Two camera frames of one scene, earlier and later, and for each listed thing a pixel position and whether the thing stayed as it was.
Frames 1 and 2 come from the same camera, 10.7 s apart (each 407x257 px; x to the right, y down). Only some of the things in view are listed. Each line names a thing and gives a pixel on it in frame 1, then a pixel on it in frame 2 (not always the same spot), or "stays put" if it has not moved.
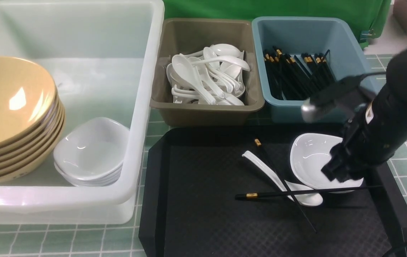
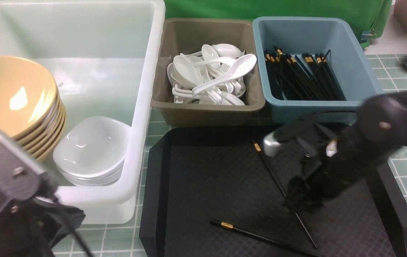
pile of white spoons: x=211 y=76 stays put
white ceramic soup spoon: x=309 y=200 to x=241 y=64
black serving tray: x=192 y=173 stays put
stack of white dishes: x=88 y=152 stays put
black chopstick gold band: x=241 y=196 to x=275 y=241
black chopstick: x=258 y=142 to x=283 y=191
